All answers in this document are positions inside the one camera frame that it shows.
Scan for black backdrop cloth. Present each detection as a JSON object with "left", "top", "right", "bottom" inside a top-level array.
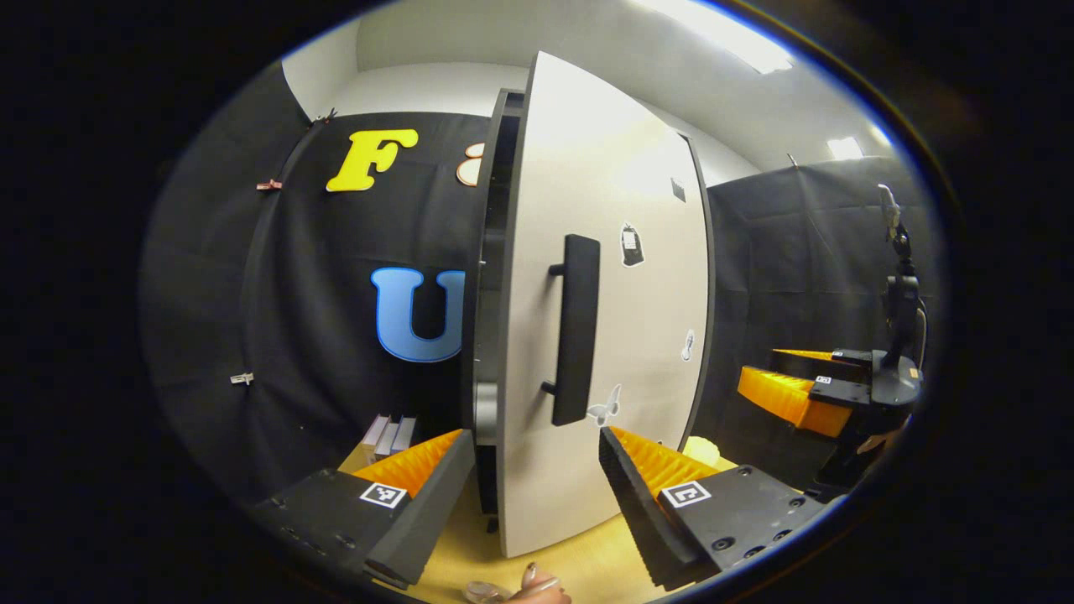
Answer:
[
  {"left": 138, "top": 63, "right": 492, "bottom": 504},
  {"left": 692, "top": 155, "right": 928, "bottom": 487}
]

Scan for grey cabinet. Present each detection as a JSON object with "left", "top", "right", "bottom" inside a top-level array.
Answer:
[{"left": 460, "top": 88, "right": 716, "bottom": 538}]

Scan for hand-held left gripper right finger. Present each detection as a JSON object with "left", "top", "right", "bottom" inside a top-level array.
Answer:
[{"left": 597, "top": 425, "right": 832, "bottom": 592}]

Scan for black door handle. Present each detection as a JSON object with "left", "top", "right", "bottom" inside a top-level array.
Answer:
[{"left": 541, "top": 234, "right": 602, "bottom": 427}]

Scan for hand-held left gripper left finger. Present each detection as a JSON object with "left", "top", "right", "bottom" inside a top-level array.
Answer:
[{"left": 252, "top": 428, "right": 477, "bottom": 591}]

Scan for beige cabinet door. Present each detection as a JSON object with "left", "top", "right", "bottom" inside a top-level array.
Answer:
[{"left": 497, "top": 50, "right": 710, "bottom": 559}]

